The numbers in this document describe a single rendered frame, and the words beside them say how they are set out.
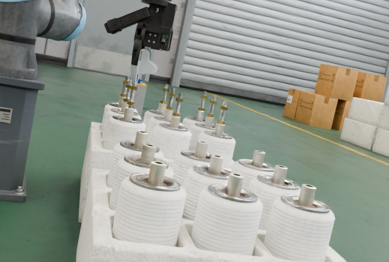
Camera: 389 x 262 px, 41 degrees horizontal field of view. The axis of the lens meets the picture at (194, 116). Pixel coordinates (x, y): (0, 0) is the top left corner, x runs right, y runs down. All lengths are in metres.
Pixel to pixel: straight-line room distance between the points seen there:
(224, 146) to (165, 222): 0.59
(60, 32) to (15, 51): 0.16
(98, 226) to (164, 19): 0.63
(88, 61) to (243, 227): 5.61
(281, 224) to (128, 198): 0.23
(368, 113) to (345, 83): 0.95
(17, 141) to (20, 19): 0.30
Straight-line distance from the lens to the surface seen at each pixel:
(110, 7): 6.30
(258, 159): 1.02
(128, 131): 1.24
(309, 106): 5.02
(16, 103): 1.31
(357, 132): 4.25
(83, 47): 6.26
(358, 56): 7.60
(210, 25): 6.55
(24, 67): 1.34
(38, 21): 1.36
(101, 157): 1.22
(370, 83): 5.30
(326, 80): 5.15
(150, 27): 1.23
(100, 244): 0.69
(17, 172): 1.36
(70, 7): 1.43
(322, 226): 0.79
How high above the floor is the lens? 0.44
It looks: 7 degrees down
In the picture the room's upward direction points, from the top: 12 degrees clockwise
